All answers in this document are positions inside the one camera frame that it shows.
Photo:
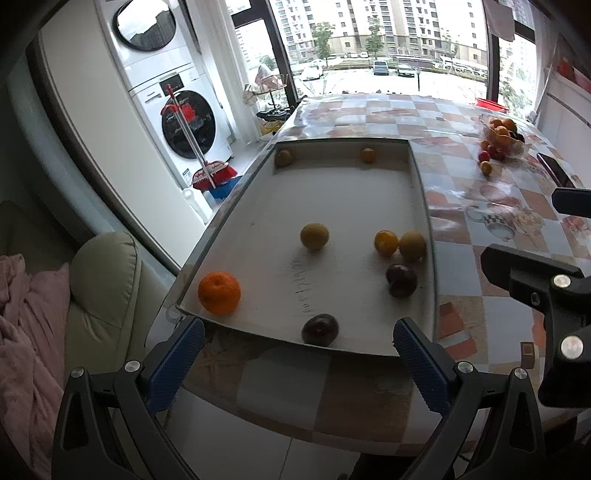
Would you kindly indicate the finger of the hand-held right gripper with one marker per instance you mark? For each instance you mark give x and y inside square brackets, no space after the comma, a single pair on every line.
[531,277]
[572,201]

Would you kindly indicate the yellow plum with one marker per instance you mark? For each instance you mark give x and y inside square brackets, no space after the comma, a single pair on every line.
[315,236]
[412,246]

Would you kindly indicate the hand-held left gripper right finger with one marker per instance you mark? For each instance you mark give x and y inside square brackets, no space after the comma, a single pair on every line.
[420,369]

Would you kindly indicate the pink blanket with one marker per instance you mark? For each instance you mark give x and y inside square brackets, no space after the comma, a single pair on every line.
[23,346]

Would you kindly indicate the small red fruit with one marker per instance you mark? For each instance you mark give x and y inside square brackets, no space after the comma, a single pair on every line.
[497,152]
[484,156]

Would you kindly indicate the blue dustpan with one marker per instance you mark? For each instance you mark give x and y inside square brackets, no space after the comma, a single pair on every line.
[226,187]

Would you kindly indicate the white stacked dryer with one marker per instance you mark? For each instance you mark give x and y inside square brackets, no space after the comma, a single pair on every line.
[147,37]

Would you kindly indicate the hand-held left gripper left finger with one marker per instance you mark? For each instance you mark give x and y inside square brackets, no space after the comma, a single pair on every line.
[178,364]

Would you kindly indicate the red plastic tray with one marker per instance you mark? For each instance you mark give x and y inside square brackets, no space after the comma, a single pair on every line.
[491,104]

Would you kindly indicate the white front-load washing machine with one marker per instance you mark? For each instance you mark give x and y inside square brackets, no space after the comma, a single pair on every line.
[184,124]

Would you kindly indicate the white cabinet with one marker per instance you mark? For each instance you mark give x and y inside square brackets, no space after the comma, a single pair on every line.
[570,120]

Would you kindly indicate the small orange kumquat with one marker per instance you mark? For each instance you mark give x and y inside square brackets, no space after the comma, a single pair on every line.
[386,242]
[368,155]

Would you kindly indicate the beige leather sofa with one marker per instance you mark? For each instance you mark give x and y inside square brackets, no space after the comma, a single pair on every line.
[106,281]

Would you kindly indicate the white plastic bottle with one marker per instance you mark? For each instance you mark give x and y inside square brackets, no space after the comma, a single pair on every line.
[196,205]

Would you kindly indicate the red mop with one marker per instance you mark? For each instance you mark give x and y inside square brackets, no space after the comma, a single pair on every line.
[214,173]

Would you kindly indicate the dark purple plum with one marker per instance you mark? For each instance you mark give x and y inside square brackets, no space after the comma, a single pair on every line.
[401,280]
[320,329]

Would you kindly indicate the clear glass fruit bowl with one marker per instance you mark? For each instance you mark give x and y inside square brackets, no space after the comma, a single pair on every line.
[503,136]

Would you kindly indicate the black phone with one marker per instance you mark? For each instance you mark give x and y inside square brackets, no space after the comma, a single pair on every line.
[556,170]

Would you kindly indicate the small brown tag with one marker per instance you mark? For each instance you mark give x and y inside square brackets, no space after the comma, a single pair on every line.
[527,354]

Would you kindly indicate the checkered printed tablecloth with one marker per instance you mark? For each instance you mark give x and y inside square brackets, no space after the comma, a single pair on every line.
[461,184]

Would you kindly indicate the large orange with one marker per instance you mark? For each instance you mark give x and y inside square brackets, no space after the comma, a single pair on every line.
[219,293]

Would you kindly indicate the metal storage rack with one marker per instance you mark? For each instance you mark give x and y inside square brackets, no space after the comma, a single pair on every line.
[270,99]

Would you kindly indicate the white rectangular tray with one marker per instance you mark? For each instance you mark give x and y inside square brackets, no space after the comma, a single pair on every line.
[277,207]

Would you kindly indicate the small yellow-brown plum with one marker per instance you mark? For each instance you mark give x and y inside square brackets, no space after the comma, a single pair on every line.
[284,157]

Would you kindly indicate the small orange fruit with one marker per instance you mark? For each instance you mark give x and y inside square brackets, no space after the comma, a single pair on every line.
[485,167]

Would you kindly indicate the white parked car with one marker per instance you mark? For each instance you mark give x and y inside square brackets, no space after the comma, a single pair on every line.
[312,71]

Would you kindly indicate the red item on cabinet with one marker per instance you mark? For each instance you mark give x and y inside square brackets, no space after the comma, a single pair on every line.
[565,69]

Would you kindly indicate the dark parked van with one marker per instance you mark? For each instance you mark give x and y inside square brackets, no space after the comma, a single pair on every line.
[380,67]

